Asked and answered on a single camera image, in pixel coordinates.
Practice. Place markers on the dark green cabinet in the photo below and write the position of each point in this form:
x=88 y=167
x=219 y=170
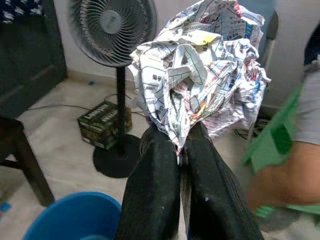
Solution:
x=30 y=62

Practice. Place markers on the green cardboard box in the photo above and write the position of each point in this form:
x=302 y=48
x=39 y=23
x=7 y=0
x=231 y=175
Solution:
x=100 y=122

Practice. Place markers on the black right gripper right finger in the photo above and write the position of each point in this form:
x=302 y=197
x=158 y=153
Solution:
x=212 y=200

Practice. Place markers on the person in grey shorts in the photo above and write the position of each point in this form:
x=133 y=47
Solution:
x=287 y=180

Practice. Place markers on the blue patterned cloth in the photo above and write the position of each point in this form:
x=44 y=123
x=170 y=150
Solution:
x=17 y=10

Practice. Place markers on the printed newspaper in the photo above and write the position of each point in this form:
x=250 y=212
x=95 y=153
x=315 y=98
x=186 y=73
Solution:
x=200 y=75

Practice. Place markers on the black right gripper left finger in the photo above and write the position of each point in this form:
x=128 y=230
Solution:
x=152 y=190

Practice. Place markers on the blue plastic bucket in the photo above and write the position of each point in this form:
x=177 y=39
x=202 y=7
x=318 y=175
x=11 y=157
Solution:
x=75 y=215

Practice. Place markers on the green plastic stool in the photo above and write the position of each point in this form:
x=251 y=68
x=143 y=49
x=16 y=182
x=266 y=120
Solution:
x=275 y=140

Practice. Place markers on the dark wooden stool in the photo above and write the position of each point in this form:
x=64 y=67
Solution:
x=22 y=150

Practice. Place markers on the black standing fan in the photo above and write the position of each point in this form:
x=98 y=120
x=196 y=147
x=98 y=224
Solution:
x=112 y=25

